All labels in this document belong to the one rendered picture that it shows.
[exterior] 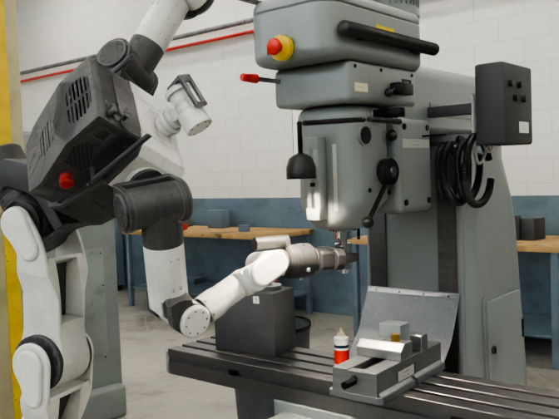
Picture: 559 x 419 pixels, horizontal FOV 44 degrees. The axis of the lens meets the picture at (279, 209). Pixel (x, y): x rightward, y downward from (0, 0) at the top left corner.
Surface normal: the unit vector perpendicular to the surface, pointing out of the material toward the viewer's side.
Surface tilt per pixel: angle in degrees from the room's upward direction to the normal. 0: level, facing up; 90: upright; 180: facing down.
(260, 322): 90
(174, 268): 103
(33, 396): 90
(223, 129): 90
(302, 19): 90
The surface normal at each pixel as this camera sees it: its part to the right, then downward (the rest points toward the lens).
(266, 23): -0.64, 0.07
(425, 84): 0.77, 0.00
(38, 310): -0.36, 0.06
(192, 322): 0.62, 0.24
